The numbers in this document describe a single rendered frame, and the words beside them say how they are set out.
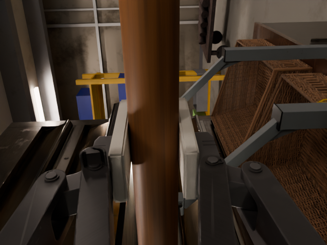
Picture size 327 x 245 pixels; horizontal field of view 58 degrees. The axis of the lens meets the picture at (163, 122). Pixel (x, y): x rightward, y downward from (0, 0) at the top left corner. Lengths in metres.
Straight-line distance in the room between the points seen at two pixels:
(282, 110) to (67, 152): 1.23
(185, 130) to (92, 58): 7.21
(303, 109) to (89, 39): 6.83
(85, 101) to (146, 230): 4.90
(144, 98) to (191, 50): 7.11
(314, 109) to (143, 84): 0.52
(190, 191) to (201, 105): 4.92
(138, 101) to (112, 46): 7.08
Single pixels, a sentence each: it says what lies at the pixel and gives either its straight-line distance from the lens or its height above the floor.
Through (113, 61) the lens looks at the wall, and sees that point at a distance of 7.30.
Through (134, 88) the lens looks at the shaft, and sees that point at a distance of 0.16.
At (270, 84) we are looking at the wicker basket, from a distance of 1.24.
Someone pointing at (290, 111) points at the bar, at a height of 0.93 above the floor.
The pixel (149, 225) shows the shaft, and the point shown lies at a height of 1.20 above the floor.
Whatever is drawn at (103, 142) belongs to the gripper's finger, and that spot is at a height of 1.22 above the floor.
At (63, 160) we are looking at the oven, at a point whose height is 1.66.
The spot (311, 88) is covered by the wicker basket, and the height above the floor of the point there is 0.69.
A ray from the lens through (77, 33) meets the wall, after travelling 7.33.
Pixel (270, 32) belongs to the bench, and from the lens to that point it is 1.70.
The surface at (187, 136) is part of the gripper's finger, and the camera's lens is 0.15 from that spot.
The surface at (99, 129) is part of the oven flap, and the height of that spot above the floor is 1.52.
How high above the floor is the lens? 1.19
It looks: 2 degrees down
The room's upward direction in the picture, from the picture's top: 92 degrees counter-clockwise
